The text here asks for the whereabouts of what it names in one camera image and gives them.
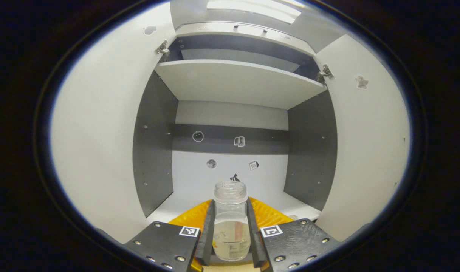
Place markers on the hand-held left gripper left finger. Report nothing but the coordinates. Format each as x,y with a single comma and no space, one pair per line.
209,234

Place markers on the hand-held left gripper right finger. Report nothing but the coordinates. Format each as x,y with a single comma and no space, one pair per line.
254,238

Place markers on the clear glass bottle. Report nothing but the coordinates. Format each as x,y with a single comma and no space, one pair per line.
231,234

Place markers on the grey cabinet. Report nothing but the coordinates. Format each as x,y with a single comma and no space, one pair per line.
233,83

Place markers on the metal door hinge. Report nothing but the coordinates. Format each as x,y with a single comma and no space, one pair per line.
325,72
162,48

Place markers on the large ceiling light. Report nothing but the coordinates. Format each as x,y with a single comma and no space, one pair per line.
252,9

